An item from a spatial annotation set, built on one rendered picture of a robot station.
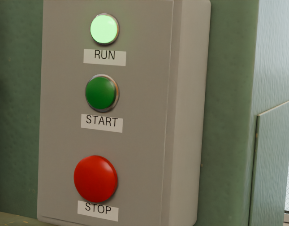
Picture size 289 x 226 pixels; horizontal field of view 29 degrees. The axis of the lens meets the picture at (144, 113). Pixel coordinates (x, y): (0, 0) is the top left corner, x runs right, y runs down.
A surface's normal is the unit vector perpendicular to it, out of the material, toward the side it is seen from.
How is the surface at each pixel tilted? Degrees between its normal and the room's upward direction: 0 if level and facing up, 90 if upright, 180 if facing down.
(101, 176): 85
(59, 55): 90
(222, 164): 90
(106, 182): 89
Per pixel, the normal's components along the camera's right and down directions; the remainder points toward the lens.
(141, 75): -0.40, 0.10
